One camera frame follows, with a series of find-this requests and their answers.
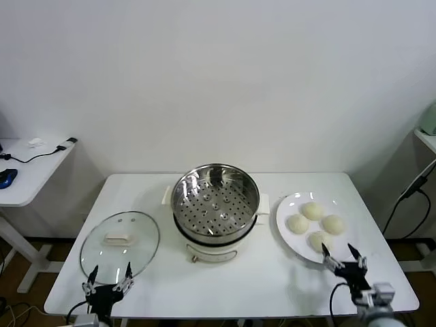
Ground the white cable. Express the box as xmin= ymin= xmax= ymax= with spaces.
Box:
xmin=401 ymin=149 xmax=433 ymax=198

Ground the white electric cooking pot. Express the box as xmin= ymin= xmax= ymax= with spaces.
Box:
xmin=173 ymin=213 xmax=266 ymax=264

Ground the small grey cable dongle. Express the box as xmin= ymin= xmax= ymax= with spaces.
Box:
xmin=56 ymin=137 xmax=78 ymax=151

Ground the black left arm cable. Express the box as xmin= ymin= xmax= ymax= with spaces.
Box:
xmin=65 ymin=300 xmax=90 ymax=327

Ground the white shelf table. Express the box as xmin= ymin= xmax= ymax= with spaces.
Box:
xmin=413 ymin=128 xmax=436 ymax=155

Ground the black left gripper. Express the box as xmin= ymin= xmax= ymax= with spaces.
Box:
xmin=82 ymin=262 xmax=136 ymax=320

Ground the thin black desk cable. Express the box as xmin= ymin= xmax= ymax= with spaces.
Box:
xmin=0 ymin=146 xmax=69 ymax=164

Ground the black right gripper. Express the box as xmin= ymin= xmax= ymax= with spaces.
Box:
xmin=321 ymin=242 xmax=372 ymax=297

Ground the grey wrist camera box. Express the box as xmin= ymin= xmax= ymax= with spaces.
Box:
xmin=73 ymin=313 xmax=100 ymax=327
xmin=371 ymin=282 xmax=395 ymax=302

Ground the white steamed baozi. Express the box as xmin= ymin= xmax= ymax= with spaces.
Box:
xmin=322 ymin=215 xmax=346 ymax=236
xmin=302 ymin=202 xmax=324 ymax=221
xmin=308 ymin=230 xmax=333 ymax=253
xmin=286 ymin=214 xmax=310 ymax=235

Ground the stainless steel steamer insert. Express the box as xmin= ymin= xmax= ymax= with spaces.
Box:
xmin=161 ymin=163 xmax=270 ymax=245

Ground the white round plate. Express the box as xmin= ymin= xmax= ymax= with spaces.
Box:
xmin=275 ymin=192 xmax=358 ymax=265

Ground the blue computer mouse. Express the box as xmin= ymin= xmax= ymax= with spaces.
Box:
xmin=0 ymin=168 xmax=18 ymax=189

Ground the white side desk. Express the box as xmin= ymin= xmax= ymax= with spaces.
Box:
xmin=0 ymin=138 xmax=78 ymax=294

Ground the glass lid with white handle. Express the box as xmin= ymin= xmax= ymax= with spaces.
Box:
xmin=80 ymin=211 xmax=161 ymax=286

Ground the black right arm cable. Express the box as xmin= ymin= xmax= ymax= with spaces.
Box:
xmin=328 ymin=281 xmax=352 ymax=327

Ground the black power cable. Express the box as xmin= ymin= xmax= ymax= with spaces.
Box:
xmin=382 ymin=189 xmax=432 ymax=236

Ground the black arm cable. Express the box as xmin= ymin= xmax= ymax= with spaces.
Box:
xmin=328 ymin=281 xmax=352 ymax=327
xmin=65 ymin=300 xmax=90 ymax=327

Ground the dark power adapter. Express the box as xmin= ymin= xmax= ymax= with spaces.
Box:
xmin=400 ymin=175 xmax=429 ymax=200

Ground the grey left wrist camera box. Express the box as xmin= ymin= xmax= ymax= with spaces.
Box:
xmin=73 ymin=313 xmax=100 ymax=327

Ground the pale green appliance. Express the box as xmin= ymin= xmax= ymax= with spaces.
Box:
xmin=418 ymin=102 xmax=436 ymax=136

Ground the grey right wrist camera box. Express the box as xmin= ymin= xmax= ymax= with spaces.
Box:
xmin=371 ymin=282 xmax=395 ymax=302

